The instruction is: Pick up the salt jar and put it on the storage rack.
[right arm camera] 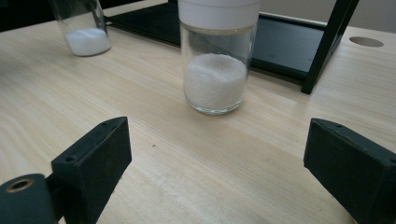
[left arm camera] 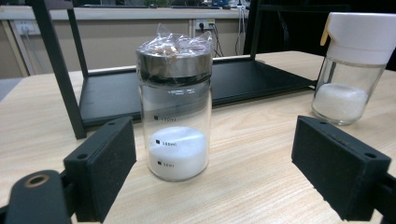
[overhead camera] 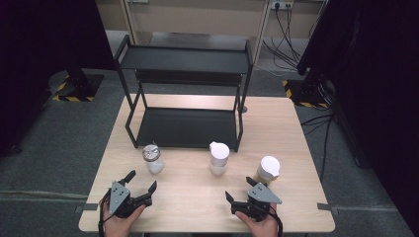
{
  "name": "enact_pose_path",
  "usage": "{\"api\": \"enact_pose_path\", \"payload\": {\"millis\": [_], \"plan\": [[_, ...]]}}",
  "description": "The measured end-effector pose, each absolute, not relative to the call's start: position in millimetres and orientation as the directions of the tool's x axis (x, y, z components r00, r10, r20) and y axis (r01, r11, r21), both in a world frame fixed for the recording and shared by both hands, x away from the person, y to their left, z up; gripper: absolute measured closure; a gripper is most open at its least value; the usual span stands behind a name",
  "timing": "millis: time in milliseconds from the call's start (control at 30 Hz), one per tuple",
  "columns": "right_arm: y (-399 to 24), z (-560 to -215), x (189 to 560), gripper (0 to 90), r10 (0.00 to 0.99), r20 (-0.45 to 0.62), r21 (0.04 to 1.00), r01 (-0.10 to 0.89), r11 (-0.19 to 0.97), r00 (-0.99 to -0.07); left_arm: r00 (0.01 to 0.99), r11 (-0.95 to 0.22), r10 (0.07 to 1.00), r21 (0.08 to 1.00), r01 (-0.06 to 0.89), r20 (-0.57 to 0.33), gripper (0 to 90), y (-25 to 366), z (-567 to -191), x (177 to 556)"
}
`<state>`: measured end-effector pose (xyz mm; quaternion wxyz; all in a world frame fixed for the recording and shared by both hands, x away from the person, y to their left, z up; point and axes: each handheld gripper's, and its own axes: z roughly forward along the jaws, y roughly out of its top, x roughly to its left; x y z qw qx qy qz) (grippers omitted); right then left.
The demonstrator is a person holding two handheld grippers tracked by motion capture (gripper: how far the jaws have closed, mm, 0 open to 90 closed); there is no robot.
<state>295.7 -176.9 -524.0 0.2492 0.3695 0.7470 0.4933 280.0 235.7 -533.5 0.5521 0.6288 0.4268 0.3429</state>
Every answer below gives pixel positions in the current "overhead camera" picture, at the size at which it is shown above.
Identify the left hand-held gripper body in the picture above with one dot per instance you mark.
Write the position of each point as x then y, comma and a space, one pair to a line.
119, 197

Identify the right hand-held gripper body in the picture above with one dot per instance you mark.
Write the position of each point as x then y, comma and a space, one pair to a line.
260, 197

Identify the white-lidded jar of tan powder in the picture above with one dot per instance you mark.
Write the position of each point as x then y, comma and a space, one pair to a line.
267, 169

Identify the glass shaker with silver lid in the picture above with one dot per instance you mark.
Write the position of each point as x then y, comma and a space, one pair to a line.
153, 159

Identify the white-lidded jar of white powder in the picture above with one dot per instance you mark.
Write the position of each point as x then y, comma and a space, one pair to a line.
219, 158

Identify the black metal two-tier rack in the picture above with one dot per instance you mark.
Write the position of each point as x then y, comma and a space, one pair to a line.
184, 98

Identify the person's left hand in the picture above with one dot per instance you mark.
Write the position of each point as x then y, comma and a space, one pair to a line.
120, 225

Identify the person's right hand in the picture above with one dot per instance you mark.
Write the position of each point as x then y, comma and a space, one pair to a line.
260, 227

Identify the grey tape strip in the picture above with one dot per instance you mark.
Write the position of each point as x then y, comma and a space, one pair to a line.
327, 208
87, 207

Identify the black stand base striped tape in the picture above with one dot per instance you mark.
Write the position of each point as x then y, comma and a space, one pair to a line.
304, 92
77, 87

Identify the black curtain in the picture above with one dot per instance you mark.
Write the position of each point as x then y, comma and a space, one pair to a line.
378, 82
39, 65

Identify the white wall socket strip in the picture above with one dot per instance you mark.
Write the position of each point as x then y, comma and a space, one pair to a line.
282, 4

